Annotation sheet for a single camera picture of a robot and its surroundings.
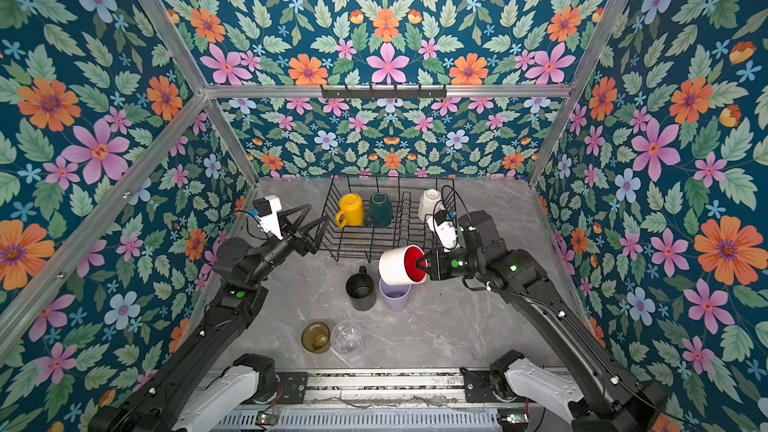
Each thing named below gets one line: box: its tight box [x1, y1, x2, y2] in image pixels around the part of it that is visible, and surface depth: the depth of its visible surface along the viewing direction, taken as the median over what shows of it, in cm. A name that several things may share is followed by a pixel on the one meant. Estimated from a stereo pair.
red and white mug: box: [379, 245, 427, 286], surface depth 66 cm
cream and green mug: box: [365, 192, 393, 228], surface depth 102 cm
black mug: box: [346, 265, 377, 312], surface depth 86 cm
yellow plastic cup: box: [335, 193, 365, 228], surface depth 100 cm
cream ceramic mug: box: [417, 188, 442, 222], surface depth 100 cm
